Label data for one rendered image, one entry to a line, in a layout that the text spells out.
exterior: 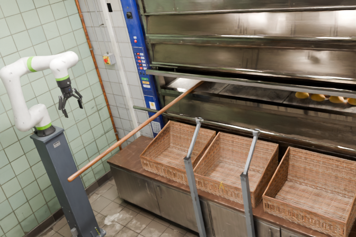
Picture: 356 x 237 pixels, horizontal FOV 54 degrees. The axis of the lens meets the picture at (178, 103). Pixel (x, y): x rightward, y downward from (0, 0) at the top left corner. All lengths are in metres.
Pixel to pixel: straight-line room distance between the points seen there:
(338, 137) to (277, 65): 0.65
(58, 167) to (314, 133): 2.05
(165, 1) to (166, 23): 0.18
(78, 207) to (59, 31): 1.69
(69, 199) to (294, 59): 2.18
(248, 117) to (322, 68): 0.77
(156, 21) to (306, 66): 1.33
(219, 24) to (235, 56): 0.28
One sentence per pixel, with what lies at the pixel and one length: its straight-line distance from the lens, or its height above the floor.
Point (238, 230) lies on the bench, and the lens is 2.90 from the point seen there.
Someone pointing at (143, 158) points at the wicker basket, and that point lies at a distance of 3.20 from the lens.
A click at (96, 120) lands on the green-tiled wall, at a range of 4.03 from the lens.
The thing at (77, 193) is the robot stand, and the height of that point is 0.58.
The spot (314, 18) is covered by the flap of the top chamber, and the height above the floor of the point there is 1.83.
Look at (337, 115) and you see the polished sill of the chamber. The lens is 2.59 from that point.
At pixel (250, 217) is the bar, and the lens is 2.63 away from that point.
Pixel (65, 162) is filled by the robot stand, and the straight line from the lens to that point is 3.14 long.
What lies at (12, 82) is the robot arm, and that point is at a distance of 2.71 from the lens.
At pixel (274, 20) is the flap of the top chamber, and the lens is 2.49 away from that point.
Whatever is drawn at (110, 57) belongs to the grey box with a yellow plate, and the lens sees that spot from 3.61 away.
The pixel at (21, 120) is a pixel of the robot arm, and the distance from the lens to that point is 2.83.
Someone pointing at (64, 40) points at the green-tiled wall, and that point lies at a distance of 3.71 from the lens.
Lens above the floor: 2.43
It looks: 25 degrees down
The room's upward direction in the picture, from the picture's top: 11 degrees counter-clockwise
